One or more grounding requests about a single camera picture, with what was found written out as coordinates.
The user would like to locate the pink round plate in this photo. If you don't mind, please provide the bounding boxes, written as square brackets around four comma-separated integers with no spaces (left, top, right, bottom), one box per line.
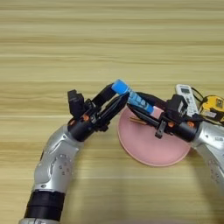
[117,105,192,168]

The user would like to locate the white remote control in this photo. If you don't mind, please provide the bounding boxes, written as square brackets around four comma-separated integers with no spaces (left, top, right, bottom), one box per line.
[175,84,200,117]

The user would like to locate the yellow tape measure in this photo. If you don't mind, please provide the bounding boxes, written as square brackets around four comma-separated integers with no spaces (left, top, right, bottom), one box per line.
[191,87,224,126]

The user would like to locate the amber handle screwdriver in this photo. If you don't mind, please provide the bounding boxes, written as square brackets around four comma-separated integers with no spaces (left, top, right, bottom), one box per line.
[129,115,149,126]

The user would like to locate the blue glue stick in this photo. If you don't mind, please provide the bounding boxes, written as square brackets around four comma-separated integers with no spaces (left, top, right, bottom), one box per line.
[111,78,156,116]

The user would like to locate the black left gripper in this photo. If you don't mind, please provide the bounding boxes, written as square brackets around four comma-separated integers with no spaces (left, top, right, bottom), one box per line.
[67,83,130,143]

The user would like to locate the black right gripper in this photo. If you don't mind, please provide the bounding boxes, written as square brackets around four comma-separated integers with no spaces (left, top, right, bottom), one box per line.
[126,92,203,144]

